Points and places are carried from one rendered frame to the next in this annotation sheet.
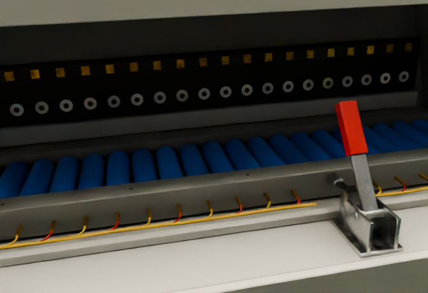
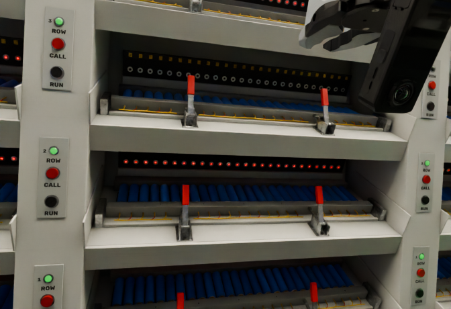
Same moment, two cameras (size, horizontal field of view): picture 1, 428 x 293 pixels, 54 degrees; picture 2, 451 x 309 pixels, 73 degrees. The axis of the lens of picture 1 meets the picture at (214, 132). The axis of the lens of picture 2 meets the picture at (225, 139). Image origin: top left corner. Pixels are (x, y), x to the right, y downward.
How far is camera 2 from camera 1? 0.36 m
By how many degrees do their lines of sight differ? 4
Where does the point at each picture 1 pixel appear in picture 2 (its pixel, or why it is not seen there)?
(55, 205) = (226, 106)
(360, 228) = (323, 127)
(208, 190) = (274, 111)
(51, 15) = (245, 45)
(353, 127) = (325, 97)
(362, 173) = (325, 111)
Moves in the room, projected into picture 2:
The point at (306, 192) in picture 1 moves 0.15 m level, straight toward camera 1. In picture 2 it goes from (305, 119) to (317, 113)
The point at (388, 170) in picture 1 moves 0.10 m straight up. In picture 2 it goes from (333, 117) to (335, 70)
